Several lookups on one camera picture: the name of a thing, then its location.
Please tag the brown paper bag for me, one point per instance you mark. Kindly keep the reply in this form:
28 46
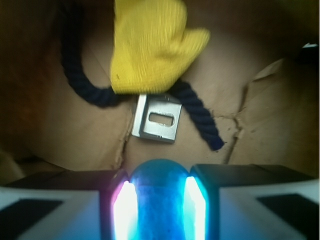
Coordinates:
265 103

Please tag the blue rubber ball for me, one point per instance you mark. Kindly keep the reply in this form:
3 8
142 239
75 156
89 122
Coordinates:
172 204

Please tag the yellow microfiber cloth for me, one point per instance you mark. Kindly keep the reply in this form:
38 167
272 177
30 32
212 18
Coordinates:
152 45

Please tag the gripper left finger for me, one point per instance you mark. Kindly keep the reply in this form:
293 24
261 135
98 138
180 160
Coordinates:
68 205

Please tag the grey metal bracket block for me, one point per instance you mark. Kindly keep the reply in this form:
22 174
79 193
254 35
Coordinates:
156 117

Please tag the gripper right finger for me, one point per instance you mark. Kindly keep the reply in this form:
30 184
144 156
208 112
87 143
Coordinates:
252 202

